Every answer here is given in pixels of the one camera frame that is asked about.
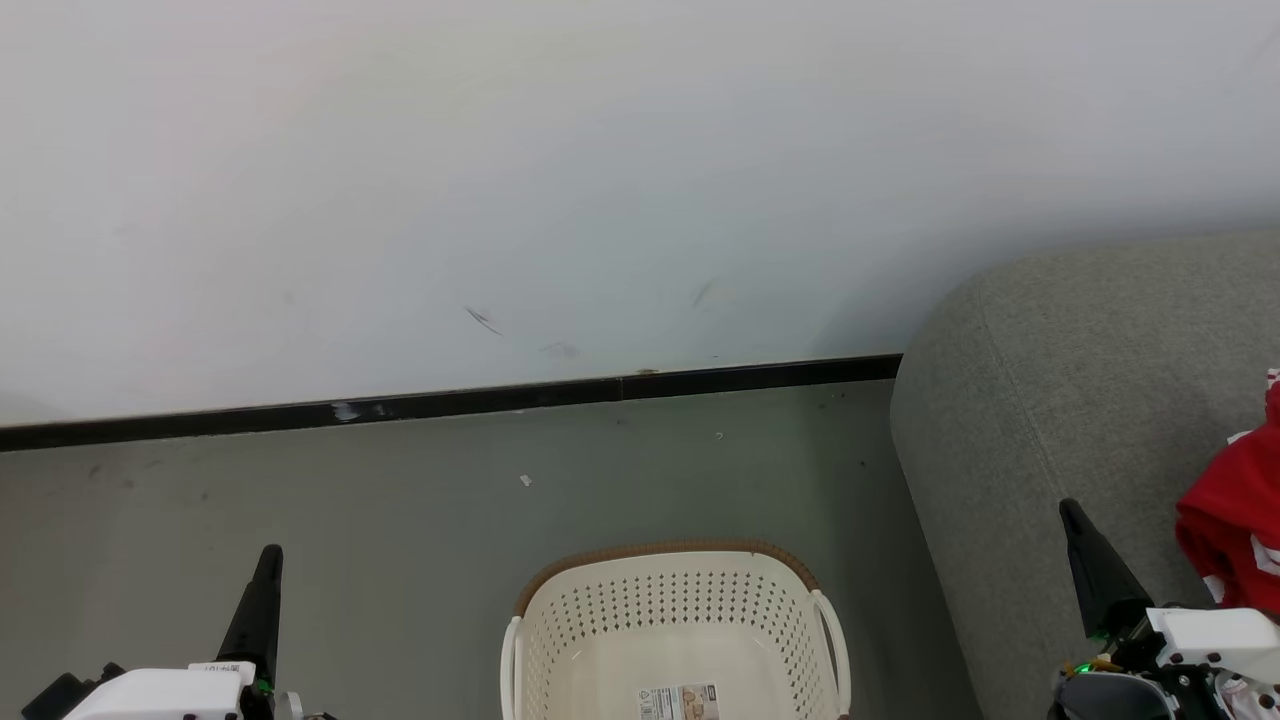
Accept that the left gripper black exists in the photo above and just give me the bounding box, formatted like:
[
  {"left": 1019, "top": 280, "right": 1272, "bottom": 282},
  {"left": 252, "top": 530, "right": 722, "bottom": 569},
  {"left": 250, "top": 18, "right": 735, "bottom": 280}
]
[{"left": 20, "top": 544, "right": 286, "bottom": 720}]

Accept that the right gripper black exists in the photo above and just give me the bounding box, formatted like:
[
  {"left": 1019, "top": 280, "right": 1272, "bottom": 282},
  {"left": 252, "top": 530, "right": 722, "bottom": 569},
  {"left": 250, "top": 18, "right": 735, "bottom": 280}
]
[{"left": 1048, "top": 497, "right": 1280, "bottom": 720}]

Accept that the plain red garment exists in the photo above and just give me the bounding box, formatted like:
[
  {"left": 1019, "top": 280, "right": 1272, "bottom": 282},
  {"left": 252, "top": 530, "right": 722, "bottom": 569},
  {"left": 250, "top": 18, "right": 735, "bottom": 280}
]
[{"left": 1175, "top": 440, "right": 1280, "bottom": 613}]

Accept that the cream perforated plastic laundry basket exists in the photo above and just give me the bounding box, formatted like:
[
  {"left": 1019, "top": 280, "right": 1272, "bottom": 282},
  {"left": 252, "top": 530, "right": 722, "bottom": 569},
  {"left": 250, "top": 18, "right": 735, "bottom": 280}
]
[{"left": 500, "top": 540, "right": 853, "bottom": 720}]

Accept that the printed paper basket label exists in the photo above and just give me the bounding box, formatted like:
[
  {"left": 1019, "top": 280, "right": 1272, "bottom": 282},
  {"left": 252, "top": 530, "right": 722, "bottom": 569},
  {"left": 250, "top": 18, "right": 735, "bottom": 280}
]
[{"left": 638, "top": 683, "right": 721, "bottom": 720}]

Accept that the grey fabric sofa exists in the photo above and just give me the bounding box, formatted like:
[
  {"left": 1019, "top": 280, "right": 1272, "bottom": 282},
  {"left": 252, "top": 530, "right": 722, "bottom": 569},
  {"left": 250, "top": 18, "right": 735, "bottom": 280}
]
[{"left": 888, "top": 230, "right": 1280, "bottom": 720}]

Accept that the black wall baseboard strip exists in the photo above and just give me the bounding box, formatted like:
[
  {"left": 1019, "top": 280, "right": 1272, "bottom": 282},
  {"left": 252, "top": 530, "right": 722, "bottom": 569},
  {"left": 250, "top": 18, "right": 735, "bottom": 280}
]
[{"left": 0, "top": 353, "right": 904, "bottom": 453}]

